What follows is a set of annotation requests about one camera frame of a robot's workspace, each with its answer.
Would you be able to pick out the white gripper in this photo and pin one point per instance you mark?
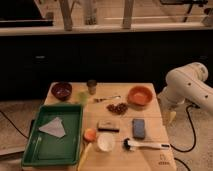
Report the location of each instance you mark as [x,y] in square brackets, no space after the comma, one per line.
[168,113]

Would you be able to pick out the bunch of red grapes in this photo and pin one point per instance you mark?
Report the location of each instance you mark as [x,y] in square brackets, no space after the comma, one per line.
[119,109]

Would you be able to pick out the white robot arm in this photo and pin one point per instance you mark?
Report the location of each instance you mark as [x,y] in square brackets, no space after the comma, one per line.
[185,83]

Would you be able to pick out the white paper cup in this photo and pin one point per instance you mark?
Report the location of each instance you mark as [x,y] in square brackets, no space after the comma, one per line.
[106,142]

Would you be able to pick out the orange bowl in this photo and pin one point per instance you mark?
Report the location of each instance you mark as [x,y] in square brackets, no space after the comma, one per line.
[140,95]

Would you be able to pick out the blue sponge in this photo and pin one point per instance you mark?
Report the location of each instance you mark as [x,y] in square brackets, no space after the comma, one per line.
[139,128]

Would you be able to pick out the black rectangular eraser block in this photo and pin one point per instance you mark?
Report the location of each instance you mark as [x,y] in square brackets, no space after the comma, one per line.
[108,126]

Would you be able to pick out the metal spoon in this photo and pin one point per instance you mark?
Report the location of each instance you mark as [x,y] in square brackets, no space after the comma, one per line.
[97,100]

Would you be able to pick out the small dark jar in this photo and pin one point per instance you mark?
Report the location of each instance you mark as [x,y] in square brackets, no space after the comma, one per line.
[91,84]

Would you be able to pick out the orange ball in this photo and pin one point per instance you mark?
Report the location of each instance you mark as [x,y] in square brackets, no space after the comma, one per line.
[89,134]

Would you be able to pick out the green leafy toy vegetable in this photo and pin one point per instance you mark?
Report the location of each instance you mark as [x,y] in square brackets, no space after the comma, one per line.
[82,98]

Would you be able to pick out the yellow banana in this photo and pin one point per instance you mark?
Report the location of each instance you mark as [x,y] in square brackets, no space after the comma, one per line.
[84,156]

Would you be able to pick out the dark red bowl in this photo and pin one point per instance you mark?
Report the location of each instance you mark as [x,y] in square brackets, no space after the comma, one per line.
[62,90]

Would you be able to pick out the grey folded cloth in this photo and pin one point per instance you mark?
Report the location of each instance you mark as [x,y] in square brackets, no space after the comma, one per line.
[54,128]

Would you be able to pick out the green plastic tray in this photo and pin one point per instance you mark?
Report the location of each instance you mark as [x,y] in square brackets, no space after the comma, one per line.
[55,137]

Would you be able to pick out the white handled dish brush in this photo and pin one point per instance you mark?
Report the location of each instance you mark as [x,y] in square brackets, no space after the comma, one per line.
[133,145]

